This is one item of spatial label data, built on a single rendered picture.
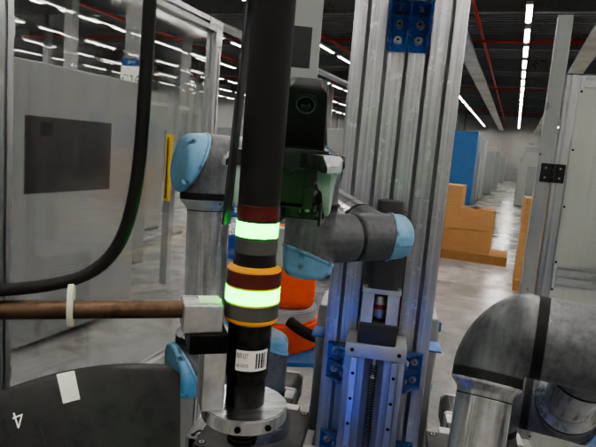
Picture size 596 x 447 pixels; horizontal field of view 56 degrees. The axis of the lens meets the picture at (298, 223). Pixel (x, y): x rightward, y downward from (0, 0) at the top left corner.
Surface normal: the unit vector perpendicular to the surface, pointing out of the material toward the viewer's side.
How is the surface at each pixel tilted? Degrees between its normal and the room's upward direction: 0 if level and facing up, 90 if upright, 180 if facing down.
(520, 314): 49
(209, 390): 90
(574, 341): 71
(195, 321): 90
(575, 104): 90
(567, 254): 90
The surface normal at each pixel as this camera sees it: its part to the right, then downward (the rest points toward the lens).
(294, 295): 0.11, 0.14
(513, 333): -0.47, -0.26
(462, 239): -0.33, 0.11
